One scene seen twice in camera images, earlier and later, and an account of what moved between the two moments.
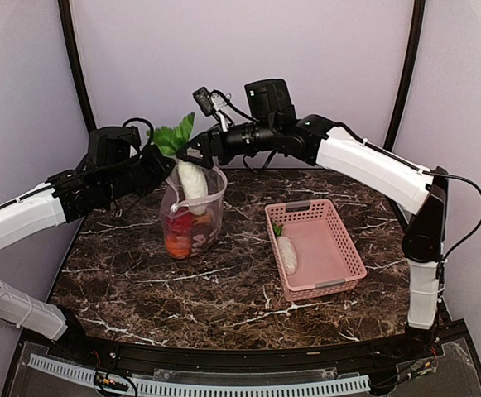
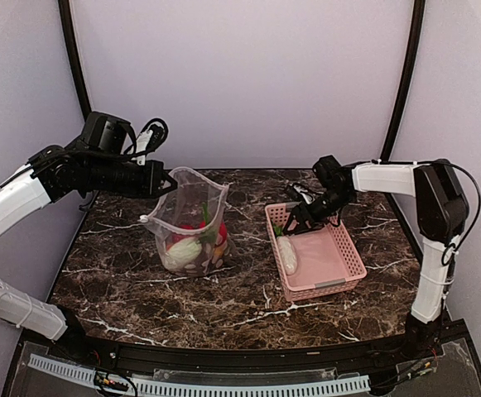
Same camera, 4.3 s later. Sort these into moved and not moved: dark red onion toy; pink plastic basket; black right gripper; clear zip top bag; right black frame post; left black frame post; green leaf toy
Moved: green leaf toy; dark red onion toy; black right gripper; clear zip top bag
Not moved: right black frame post; pink plastic basket; left black frame post
